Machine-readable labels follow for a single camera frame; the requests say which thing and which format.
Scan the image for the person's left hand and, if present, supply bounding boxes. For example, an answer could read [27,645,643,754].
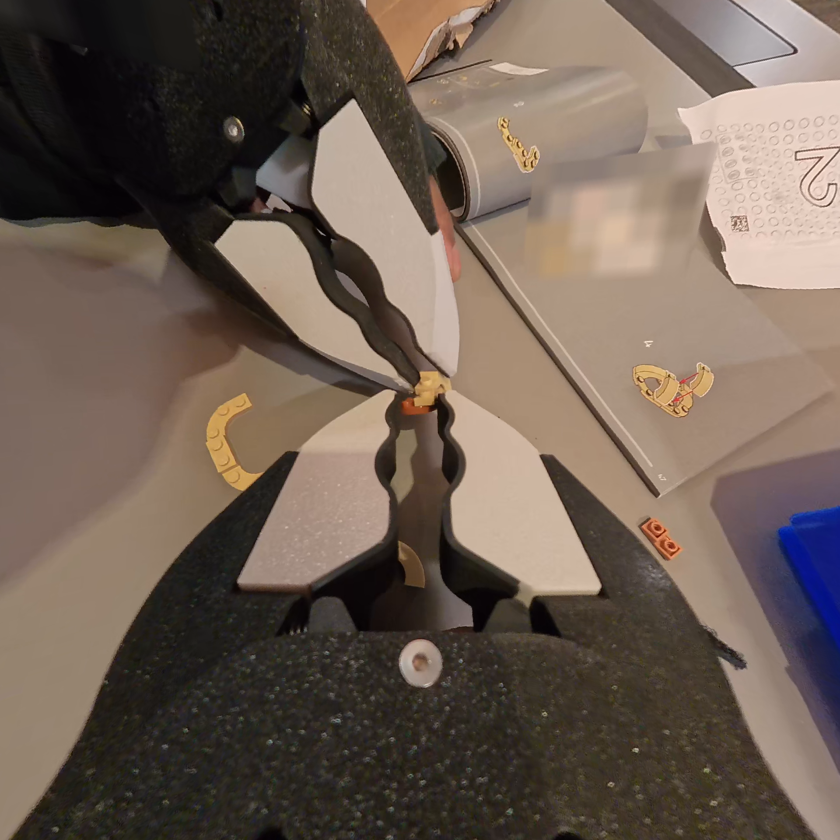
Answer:
[431,178,466,283]

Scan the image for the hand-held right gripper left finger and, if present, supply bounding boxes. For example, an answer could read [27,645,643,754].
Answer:
[237,390,401,595]

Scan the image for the grey instruction booklet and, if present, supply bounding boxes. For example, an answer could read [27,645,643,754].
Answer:
[410,59,840,497]

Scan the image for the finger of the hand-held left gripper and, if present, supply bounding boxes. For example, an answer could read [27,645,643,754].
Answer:
[214,217,416,392]
[313,103,462,376]

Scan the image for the white printed paper sheet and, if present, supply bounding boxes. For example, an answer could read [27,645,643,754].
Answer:
[679,82,840,292]

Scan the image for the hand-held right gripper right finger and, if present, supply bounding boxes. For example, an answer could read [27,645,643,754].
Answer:
[436,390,603,602]

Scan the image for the orange plate brick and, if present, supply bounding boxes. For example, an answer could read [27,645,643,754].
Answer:
[641,518,685,561]

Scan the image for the dark desk cable cover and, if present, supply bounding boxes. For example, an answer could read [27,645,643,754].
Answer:
[617,0,802,73]

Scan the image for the brown cardboard piece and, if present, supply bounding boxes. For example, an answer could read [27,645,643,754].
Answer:
[365,0,500,82]

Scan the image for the large tan arch brick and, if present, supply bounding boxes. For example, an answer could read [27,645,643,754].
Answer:
[205,393,263,493]

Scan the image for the blue plastic bin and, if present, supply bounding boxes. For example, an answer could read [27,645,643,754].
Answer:
[777,506,840,644]

